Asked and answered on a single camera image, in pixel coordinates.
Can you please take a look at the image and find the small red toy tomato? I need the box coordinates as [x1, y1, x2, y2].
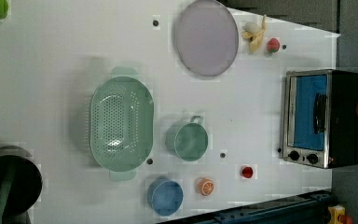
[241, 166, 254, 178]

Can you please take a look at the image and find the peeled toy banana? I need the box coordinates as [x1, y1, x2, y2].
[241, 15, 267, 53]

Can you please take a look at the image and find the lilac round plate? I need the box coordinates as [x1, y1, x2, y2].
[174, 0, 239, 76]

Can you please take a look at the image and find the blue metal frame rail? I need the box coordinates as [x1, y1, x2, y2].
[159, 190, 337, 224]

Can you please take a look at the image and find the toy orange half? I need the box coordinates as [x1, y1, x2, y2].
[198, 178, 214, 196]

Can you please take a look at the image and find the green plastic colander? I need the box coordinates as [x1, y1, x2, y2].
[89, 66, 154, 182]

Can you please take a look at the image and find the green plastic cup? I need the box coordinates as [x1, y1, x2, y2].
[165, 115, 209, 161]

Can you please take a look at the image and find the toy strawberry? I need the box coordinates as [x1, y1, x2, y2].
[267, 38, 281, 53]

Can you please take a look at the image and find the blue plastic bowl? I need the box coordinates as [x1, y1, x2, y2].
[147, 178, 184, 217]

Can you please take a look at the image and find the black pot with green handle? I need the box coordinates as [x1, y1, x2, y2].
[0, 146, 43, 224]

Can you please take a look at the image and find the yellow red emergency button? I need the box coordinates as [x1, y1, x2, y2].
[328, 204, 353, 224]

